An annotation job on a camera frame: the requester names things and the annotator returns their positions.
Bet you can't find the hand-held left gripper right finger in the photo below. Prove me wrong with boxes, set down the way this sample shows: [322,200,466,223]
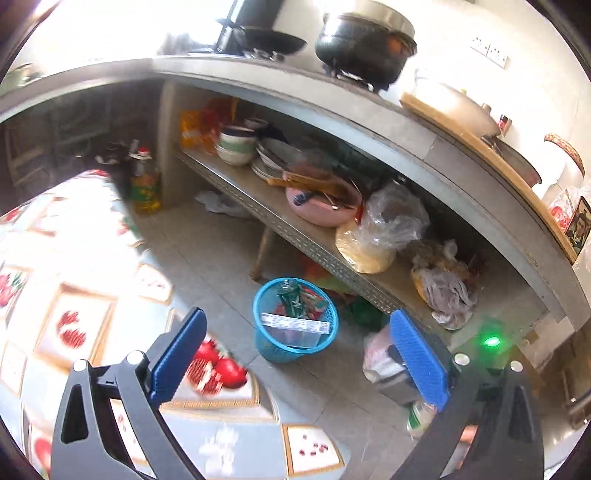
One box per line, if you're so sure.
[389,309,552,480]

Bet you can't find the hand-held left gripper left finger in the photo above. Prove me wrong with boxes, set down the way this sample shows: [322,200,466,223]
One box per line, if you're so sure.
[52,307,208,480]

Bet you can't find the blue plastic basket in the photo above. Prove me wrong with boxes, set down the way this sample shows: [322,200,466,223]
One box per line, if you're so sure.
[252,277,340,364]

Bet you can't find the clear plastic food container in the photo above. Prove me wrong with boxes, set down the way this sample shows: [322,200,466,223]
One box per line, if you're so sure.
[261,313,331,349]

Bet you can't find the red green printed food packet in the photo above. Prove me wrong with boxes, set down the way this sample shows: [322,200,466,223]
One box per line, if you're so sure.
[276,282,329,319]

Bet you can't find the small bin pink bag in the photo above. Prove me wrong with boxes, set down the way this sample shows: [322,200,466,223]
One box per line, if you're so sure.
[362,325,421,407]

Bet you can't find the green white bottle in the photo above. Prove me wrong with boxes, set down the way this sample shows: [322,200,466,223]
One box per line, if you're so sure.
[406,401,438,439]

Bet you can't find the green plastic bag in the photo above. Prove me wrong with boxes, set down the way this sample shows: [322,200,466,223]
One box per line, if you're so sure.
[342,295,389,330]

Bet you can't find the crumpled food bag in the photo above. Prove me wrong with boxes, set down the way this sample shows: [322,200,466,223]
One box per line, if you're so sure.
[410,240,483,330]

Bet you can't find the bagged flatbreads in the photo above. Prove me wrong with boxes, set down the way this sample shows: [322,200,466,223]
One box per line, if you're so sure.
[335,219,397,274]

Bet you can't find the pomegranate printed tablecloth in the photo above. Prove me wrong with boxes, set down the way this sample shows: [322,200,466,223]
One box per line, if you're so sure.
[0,170,347,480]

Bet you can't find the red plastic bag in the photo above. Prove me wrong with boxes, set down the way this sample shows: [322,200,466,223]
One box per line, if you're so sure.
[302,258,356,301]

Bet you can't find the clear plastic bag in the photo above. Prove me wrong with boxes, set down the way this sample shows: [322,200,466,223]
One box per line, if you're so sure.
[358,182,430,252]

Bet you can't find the wooden cabinet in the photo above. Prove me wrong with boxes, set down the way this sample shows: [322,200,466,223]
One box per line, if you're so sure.
[531,323,591,430]

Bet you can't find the white rag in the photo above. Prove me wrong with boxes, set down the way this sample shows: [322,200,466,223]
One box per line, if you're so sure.
[195,190,252,219]

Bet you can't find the cooking oil bottle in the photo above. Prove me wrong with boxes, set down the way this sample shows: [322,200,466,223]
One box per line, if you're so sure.
[128,147,162,215]

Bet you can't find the pink plastic basin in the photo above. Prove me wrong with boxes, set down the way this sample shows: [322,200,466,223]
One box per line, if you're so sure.
[285,178,363,228]

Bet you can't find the metal shelf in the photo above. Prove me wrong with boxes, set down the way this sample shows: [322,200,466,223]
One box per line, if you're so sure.
[174,148,462,333]

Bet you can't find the red printed bag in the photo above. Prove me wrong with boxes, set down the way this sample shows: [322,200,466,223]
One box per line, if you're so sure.
[549,185,591,232]

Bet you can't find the printed picture box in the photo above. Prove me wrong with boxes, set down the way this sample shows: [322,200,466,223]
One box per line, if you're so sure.
[566,196,591,266]

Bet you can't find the wooden utensils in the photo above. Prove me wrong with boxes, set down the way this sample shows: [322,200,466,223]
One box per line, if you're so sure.
[268,171,352,190]

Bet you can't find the stack of plates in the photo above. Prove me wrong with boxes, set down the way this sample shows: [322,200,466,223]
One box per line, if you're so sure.
[250,137,305,182]

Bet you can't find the stack of bowls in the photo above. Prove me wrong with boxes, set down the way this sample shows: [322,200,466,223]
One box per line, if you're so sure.
[216,117,271,167]

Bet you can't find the wooden cutting board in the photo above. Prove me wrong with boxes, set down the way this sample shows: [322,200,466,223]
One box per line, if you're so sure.
[399,92,580,265]

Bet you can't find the lidded dark pan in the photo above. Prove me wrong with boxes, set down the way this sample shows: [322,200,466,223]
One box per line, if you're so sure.
[482,134,542,188]

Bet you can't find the yellow packets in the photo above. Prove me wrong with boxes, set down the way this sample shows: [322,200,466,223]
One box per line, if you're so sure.
[179,99,232,155]

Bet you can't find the concrete kitchen counter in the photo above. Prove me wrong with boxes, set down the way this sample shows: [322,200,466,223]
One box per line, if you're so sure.
[0,54,587,330]

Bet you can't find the gas stove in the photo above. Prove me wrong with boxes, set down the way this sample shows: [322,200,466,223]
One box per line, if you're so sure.
[203,44,393,95]

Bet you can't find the black cooking pot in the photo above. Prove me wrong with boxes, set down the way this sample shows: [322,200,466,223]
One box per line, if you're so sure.
[315,11,419,86]

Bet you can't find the black wok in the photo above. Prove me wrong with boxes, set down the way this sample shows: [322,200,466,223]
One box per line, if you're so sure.
[217,18,309,58]

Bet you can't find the steel pot lid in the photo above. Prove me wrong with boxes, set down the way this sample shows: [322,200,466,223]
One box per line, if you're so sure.
[323,0,416,35]

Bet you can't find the wooden support post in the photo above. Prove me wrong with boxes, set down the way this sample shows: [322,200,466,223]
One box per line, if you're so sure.
[250,226,273,282]

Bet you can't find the white container woven handle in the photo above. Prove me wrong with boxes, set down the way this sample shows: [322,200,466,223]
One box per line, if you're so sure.
[540,134,586,204]

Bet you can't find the white wall outlets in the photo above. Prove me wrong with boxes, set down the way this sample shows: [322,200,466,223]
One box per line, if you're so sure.
[470,36,509,69]

